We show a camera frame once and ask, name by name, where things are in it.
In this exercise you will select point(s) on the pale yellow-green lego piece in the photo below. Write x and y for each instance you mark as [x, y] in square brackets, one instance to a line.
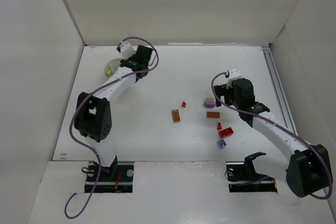
[109, 73]

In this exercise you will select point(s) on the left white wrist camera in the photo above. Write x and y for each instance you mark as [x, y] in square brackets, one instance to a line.
[125, 49]

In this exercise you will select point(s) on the orange lego plate right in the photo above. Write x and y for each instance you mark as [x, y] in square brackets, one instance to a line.
[212, 115]

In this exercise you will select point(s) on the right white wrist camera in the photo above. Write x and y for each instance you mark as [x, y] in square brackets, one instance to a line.
[232, 75]

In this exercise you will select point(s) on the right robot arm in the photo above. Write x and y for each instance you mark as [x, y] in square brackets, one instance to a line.
[307, 170]

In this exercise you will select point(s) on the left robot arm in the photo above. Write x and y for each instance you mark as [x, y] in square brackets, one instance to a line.
[94, 119]

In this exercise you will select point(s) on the white round divided container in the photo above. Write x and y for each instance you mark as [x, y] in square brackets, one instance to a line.
[113, 65]

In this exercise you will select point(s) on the red lego brick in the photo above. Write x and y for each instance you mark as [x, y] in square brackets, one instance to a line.
[226, 132]

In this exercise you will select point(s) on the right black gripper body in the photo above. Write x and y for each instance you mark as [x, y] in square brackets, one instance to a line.
[221, 91]

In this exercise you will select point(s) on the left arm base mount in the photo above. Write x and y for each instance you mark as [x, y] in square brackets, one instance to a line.
[122, 182]

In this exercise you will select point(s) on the orange lego brick left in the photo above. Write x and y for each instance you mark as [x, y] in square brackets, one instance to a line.
[176, 116]

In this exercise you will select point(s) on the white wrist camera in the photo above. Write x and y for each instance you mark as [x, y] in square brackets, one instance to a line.
[232, 75]
[125, 49]

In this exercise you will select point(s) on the purple lego assembly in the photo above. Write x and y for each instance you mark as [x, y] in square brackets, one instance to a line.
[210, 101]

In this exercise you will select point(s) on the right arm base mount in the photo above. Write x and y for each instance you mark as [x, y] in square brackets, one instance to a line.
[243, 178]

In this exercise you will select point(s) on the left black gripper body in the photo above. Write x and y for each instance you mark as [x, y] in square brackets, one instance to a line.
[127, 63]

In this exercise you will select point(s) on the red lego slope piece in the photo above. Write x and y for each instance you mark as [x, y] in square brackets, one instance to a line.
[219, 126]

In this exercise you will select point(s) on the lavender small lego piece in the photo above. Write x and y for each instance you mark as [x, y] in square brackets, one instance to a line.
[221, 144]

